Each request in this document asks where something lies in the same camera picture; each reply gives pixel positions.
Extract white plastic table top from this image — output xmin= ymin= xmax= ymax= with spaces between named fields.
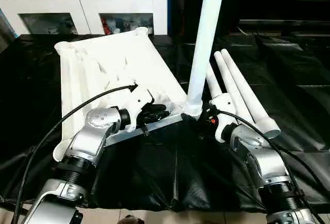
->
xmin=53 ymin=26 xmax=201 ymax=163

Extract white plastic table leg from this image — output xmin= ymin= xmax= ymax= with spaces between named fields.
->
xmin=213 ymin=50 xmax=258 ymax=129
xmin=185 ymin=0 xmax=228 ymax=118
xmin=220 ymin=49 xmax=282 ymax=139
xmin=205 ymin=63 xmax=225 ymax=101

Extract black plastic mat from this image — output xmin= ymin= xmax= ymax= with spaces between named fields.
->
xmin=0 ymin=33 xmax=330 ymax=213

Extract dark brown rounded object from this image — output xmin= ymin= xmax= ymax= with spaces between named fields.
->
xmin=122 ymin=215 xmax=145 ymax=224

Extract white cabinet with glass doors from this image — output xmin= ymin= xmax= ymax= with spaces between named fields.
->
xmin=0 ymin=0 xmax=169 ymax=37

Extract grey curtain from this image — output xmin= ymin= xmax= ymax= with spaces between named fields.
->
xmin=0 ymin=9 xmax=17 ymax=52

